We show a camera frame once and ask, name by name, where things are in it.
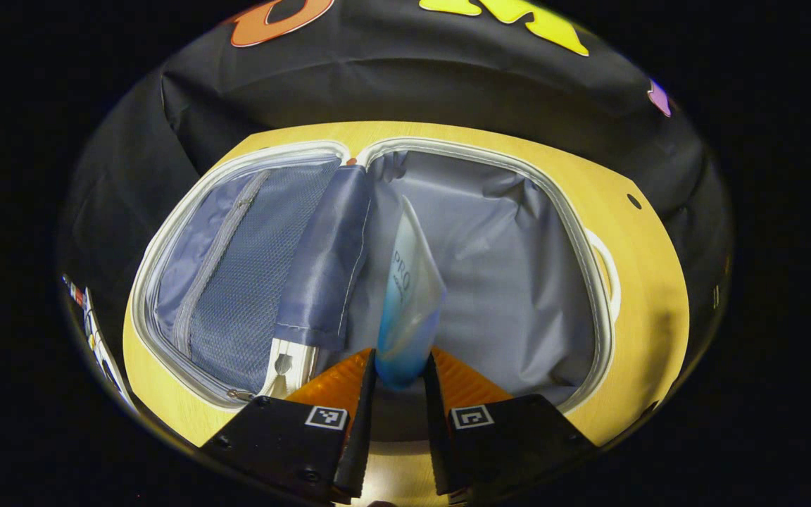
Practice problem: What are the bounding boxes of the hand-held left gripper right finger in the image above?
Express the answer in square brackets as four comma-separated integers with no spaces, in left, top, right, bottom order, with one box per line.
[423,346,598,497]

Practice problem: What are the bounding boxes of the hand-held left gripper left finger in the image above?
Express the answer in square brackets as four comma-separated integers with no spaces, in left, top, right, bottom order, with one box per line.
[200,348,379,505]

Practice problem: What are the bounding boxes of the translucent blue cosmetic tube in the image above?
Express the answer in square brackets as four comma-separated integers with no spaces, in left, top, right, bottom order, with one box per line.
[375,195,447,392]

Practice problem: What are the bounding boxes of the small white suitcase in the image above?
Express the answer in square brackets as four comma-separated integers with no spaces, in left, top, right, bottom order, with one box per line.
[130,137,622,413]

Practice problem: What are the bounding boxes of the computer monitor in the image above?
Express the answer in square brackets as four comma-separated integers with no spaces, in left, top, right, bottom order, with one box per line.
[61,273,140,416]

